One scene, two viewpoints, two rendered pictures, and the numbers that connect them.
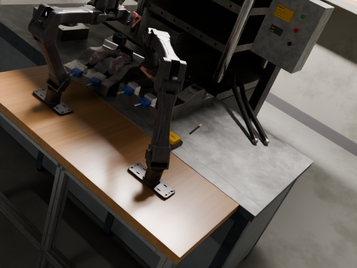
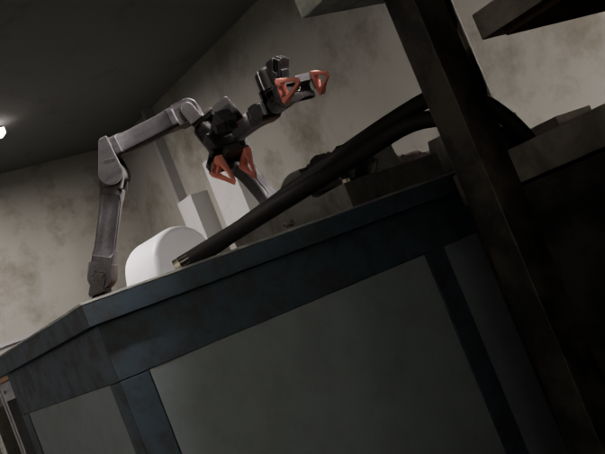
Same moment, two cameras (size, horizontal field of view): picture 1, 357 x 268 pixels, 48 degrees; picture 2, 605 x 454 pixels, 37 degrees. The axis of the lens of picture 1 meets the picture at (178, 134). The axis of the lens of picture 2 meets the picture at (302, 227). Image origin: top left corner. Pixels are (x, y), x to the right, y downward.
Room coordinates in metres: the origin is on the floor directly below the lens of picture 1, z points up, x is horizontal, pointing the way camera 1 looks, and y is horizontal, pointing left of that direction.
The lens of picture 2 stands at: (2.82, -1.68, 0.70)
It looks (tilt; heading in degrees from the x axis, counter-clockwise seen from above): 4 degrees up; 120
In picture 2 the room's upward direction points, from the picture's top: 22 degrees counter-clockwise
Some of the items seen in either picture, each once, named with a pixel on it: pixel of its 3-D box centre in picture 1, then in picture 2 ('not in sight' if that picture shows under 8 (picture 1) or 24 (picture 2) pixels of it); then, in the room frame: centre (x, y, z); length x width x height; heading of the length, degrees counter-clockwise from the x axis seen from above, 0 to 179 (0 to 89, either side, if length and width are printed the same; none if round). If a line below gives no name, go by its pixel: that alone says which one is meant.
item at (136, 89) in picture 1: (126, 91); not in sight; (1.67, 0.30, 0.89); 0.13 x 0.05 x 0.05; 153
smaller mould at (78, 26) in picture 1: (67, 29); (551, 134); (2.23, 0.85, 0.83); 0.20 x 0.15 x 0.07; 153
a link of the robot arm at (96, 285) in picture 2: (157, 159); (101, 283); (1.23, 0.04, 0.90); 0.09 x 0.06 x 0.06; 119
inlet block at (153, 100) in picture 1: (143, 102); not in sight; (1.62, 0.21, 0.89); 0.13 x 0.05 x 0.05; 153
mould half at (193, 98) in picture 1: (169, 91); (328, 197); (1.89, 0.13, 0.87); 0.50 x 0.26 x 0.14; 153
